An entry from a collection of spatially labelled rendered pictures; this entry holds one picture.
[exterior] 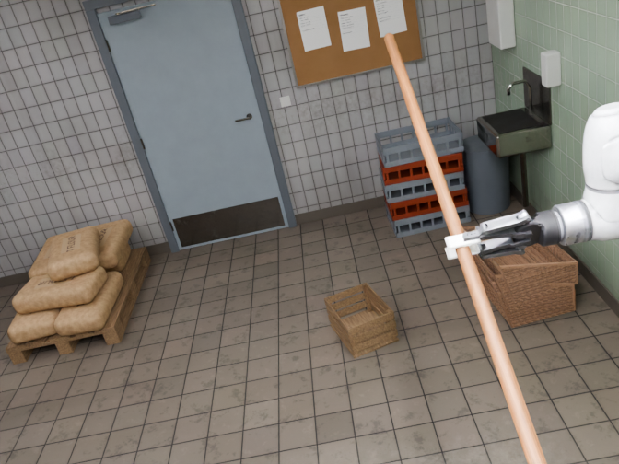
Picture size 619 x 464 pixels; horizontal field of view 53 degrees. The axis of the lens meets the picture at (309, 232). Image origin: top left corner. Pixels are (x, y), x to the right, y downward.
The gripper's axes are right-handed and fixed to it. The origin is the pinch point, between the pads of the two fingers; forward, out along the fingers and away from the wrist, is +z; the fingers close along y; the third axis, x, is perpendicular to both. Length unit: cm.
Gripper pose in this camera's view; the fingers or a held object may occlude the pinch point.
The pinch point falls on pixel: (461, 245)
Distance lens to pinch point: 138.4
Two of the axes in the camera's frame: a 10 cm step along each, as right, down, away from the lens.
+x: -1.2, -7.7, 6.3
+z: -9.8, 2.0, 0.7
